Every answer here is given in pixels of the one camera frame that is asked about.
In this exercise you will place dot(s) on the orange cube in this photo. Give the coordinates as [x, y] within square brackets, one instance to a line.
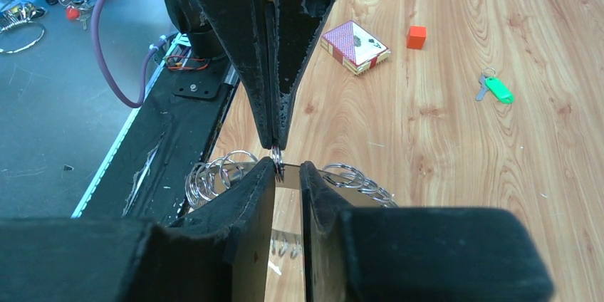
[416, 37]

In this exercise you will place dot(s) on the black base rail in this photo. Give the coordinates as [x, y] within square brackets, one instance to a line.
[146, 168]

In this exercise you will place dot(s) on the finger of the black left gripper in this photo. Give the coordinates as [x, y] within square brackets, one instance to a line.
[297, 28]
[240, 26]

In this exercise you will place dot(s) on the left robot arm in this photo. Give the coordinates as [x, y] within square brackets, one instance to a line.
[269, 44]

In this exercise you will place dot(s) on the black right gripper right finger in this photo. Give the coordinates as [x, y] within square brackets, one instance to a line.
[414, 253]

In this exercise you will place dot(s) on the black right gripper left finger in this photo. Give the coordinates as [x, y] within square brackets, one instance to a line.
[216, 253]

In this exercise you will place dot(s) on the pile of keys and rings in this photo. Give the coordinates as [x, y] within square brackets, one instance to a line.
[47, 2]

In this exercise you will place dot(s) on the green key tag with key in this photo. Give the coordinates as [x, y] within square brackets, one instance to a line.
[489, 83]

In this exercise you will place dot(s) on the red playing card box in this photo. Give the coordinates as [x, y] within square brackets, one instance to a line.
[354, 48]

